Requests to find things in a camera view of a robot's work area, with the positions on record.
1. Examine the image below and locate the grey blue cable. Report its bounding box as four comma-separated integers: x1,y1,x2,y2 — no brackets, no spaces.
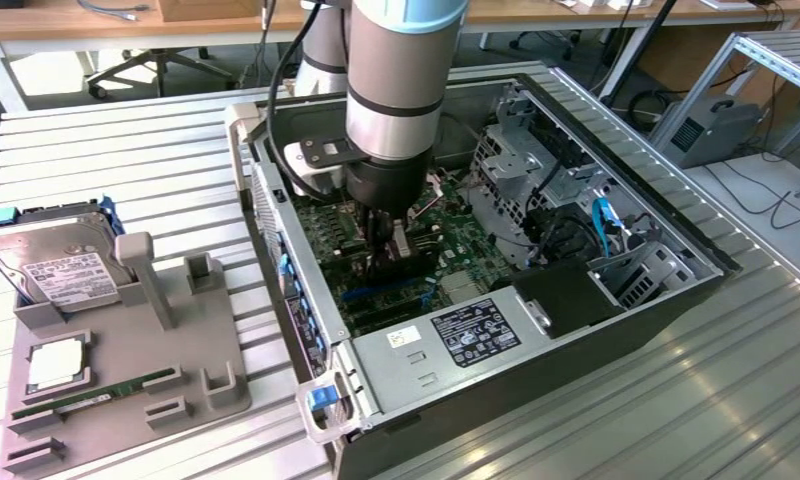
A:
77,0,153,22

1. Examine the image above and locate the dark arm cable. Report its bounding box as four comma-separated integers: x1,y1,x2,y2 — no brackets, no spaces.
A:
265,0,325,199

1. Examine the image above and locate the silver power supply unit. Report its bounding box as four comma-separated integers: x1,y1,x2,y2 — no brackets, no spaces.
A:
336,285,555,420

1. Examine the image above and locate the green graphics card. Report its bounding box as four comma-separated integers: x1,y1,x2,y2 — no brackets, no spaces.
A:
319,247,439,296

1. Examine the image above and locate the wooden desk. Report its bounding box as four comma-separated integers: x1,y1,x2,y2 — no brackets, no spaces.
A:
464,0,800,51
0,0,308,42

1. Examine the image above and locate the black chair base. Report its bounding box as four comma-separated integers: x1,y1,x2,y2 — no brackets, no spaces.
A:
508,29,583,62

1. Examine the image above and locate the blue expansion slot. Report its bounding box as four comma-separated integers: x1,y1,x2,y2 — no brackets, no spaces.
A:
340,273,435,302

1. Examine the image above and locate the grey parts rack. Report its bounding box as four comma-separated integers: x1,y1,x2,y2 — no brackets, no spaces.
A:
0,230,255,477

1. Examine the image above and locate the silver hard disk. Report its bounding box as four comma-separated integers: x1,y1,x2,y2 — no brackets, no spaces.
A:
0,212,136,315

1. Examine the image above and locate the green RAM stick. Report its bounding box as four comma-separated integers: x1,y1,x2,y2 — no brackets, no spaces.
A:
9,368,177,420

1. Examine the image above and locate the silver chipset heatsink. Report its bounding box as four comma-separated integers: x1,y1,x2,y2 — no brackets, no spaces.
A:
437,272,489,302

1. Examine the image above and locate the blue wire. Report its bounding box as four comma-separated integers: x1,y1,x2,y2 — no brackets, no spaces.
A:
590,196,620,260

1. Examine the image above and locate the silver drive cage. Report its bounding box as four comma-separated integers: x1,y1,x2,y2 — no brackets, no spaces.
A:
469,89,723,309

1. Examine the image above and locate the grey control box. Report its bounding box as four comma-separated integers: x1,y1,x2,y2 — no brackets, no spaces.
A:
650,97,768,170

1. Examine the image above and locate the silver CPU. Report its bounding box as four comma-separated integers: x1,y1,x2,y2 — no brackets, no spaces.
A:
24,341,89,390

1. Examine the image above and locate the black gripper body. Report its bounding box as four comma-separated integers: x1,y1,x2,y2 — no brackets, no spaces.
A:
345,152,435,211

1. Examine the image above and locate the aluminium frame table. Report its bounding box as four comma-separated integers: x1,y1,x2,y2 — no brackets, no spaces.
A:
646,27,800,156

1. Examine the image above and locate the black wire bundle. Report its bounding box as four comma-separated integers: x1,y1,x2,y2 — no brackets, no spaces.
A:
524,204,612,269

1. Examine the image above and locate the metal socket cover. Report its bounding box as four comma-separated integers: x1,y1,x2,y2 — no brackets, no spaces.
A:
424,172,445,209

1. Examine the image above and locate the black PC case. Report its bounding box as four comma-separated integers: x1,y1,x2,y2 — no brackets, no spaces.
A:
225,72,743,480

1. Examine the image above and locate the green motherboard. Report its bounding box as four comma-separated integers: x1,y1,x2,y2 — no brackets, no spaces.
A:
289,167,519,336

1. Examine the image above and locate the black pole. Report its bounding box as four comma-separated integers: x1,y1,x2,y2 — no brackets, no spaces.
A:
596,0,680,101

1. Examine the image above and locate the brown cardboard box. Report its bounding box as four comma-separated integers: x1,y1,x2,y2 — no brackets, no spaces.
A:
157,0,267,22

